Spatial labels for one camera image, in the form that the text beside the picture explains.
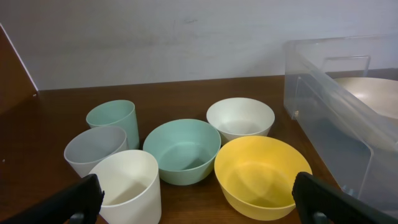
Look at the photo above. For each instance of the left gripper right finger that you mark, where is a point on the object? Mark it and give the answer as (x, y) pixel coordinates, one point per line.
(318, 202)

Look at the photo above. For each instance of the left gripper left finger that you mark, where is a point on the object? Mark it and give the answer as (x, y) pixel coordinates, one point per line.
(78, 203)

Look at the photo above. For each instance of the grey cup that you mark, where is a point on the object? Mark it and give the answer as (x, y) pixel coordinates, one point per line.
(92, 146)

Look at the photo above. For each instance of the white cup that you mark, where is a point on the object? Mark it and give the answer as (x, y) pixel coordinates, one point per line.
(131, 184)

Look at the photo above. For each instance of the green cup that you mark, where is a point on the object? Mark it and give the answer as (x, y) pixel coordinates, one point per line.
(121, 113)

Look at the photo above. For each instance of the cream plate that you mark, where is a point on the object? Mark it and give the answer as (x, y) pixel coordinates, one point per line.
(377, 93)

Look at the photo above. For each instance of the yellow bowl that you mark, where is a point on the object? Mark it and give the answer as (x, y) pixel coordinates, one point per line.
(257, 175)

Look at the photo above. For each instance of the clear plastic storage bin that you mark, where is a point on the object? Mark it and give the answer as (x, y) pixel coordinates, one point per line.
(357, 145)

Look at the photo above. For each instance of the white bowl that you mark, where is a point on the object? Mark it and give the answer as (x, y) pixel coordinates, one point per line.
(238, 117)

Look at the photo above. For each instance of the green bowl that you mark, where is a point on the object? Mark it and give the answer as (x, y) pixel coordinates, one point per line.
(185, 150)

